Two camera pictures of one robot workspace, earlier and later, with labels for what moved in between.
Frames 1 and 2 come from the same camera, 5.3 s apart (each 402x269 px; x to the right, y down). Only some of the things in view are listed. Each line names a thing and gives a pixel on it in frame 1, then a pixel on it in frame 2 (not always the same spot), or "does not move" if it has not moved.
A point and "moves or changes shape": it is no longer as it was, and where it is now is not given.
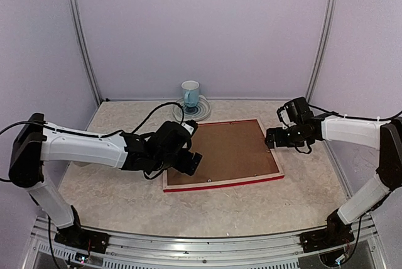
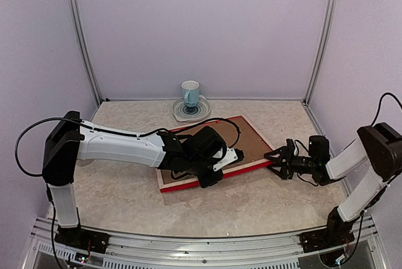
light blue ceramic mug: x=191 y=92 does not move
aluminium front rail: x=264 y=252 does not move
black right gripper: x=280 y=141 -> x=286 y=153
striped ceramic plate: x=200 y=112 does not move
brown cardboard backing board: x=229 y=150 moves or changes shape
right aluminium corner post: x=325 y=33 does not move
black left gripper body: x=182 y=166 -> x=198 y=168
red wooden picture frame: x=208 y=184 -> x=250 y=141
